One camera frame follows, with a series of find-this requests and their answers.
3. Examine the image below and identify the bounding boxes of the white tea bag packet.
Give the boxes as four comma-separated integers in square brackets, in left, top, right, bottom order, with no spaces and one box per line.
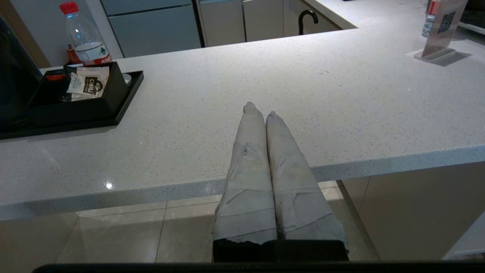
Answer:
[63,67,110,102]

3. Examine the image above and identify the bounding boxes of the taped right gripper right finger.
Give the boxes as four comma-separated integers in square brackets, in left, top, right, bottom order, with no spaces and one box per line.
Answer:
[265,111,350,263]

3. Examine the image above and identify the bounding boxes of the grey kitchen base cabinets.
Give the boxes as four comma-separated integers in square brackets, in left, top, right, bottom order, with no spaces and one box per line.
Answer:
[198,0,341,47]

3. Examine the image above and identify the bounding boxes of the grey refrigerator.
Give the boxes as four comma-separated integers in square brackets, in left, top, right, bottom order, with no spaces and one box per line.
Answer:
[100,0,202,58]

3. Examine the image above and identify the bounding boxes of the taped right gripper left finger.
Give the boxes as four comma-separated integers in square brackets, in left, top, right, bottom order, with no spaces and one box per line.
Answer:
[212,102,279,263]

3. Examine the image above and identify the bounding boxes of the black serving tray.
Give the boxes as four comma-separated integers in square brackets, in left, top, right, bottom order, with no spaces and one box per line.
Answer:
[0,71,144,140]

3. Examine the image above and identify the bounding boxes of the water bottle with full label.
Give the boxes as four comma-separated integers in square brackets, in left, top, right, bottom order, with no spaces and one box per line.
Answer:
[59,2,113,67]

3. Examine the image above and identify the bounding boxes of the black screen appliance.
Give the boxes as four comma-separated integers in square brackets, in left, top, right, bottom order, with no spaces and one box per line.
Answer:
[457,0,485,35]

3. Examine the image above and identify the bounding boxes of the black curved cane handle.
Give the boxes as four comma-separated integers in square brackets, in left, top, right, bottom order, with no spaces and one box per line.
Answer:
[298,9,319,36]

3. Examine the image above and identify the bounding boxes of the wooden door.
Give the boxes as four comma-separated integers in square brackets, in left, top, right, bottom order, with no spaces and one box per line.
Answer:
[0,0,52,69]

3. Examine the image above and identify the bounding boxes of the red bag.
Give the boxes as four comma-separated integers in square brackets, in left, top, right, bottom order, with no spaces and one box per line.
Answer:
[67,44,82,64]

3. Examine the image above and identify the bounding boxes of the black compartment organizer box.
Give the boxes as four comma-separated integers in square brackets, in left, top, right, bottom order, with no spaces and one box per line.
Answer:
[27,62,129,127]

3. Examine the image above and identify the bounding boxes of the clear acrylic sign holder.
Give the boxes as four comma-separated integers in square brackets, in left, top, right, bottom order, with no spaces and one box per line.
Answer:
[414,0,469,62]

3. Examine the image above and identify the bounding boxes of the water bottle with slanted label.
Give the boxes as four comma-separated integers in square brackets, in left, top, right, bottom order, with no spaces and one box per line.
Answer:
[422,0,442,38]

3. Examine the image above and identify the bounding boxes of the black electric kettle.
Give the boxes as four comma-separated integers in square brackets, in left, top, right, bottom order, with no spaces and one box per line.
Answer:
[0,17,43,131]

